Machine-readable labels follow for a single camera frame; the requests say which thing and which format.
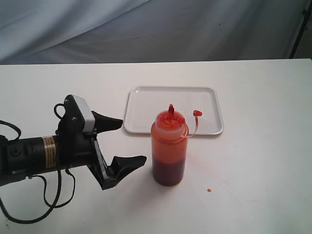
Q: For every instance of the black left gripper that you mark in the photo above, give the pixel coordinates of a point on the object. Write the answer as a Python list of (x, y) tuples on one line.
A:
[(83, 150)]

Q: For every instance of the red sauce squeeze bottle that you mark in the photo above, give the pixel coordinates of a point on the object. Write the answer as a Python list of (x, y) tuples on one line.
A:
[(169, 135)]

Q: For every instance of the white rectangular plastic tray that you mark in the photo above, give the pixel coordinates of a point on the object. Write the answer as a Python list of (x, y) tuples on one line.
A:
[(146, 102)]

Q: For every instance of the grey backdrop cloth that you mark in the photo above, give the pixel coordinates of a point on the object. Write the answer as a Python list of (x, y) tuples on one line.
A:
[(124, 31)]

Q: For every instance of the black stand pole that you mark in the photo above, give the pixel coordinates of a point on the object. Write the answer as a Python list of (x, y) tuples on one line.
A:
[(306, 13)]

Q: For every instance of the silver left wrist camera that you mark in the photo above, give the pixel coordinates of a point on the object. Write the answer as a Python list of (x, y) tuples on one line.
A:
[(78, 117)]

